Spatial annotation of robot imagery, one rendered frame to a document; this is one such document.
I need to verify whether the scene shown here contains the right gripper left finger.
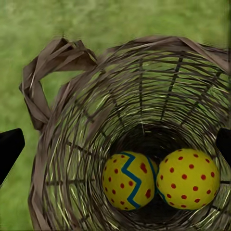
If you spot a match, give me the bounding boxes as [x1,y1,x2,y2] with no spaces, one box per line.
[0,128,25,186]

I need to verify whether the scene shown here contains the wicker basket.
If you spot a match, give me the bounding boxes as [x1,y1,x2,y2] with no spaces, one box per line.
[19,35,231,231]

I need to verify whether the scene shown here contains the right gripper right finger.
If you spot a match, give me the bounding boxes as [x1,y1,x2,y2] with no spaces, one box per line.
[215,127,231,168]

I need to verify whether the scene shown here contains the easter egg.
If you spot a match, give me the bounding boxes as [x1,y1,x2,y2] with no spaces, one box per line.
[155,148,221,210]
[102,150,158,212]

